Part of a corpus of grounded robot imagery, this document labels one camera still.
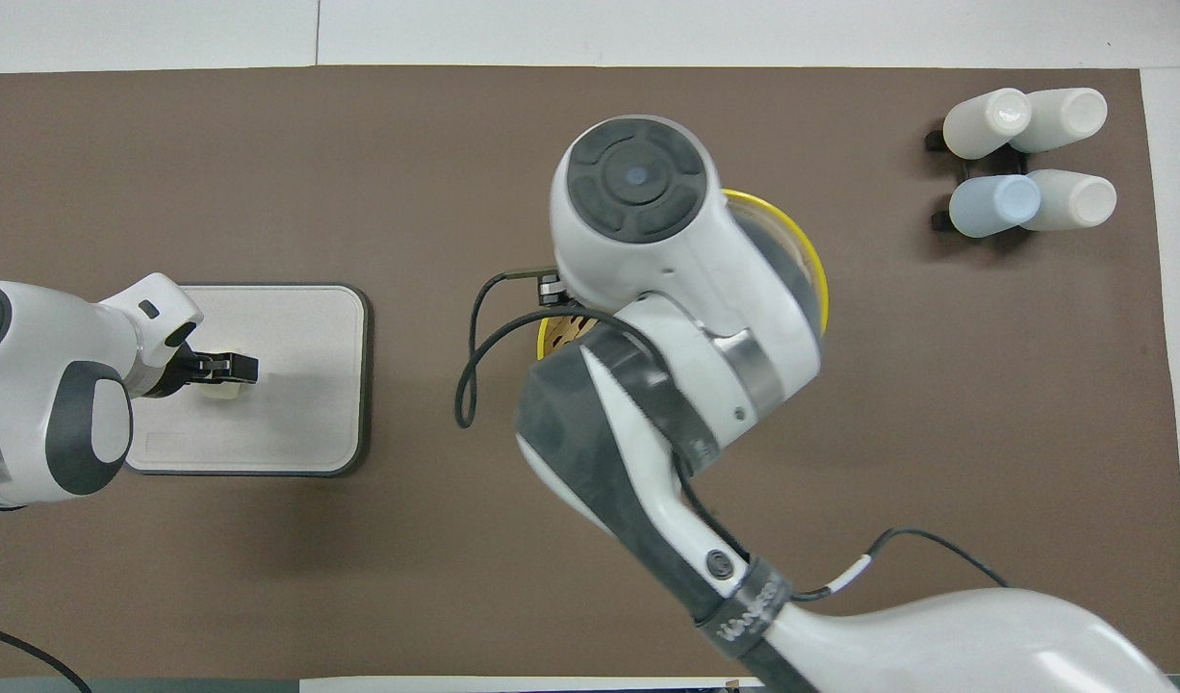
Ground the white plastic cup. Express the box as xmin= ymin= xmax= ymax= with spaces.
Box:
xmin=1009 ymin=88 xmax=1108 ymax=153
xmin=1020 ymin=169 xmax=1117 ymax=232
xmin=943 ymin=88 xmax=1032 ymax=160

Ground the black cable at table edge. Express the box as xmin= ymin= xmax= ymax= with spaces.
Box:
xmin=0 ymin=623 xmax=92 ymax=693

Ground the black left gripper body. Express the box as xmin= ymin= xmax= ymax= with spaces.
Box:
xmin=152 ymin=342 xmax=206 ymax=398

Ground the brown table mat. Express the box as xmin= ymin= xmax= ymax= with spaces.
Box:
xmin=0 ymin=65 xmax=1178 ymax=680

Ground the black cup rack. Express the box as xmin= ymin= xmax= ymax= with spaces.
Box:
xmin=925 ymin=123 xmax=1034 ymax=234

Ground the light blue plastic cup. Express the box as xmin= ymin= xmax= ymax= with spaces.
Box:
xmin=949 ymin=174 xmax=1041 ymax=239

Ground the white cutting board dark rim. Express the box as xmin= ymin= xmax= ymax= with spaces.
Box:
xmin=123 ymin=282 xmax=372 ymax=478

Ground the yellow bamboo steamer tier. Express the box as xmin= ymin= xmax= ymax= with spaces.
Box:
xmin=537 ymin=190 xmax=829 ymax=362

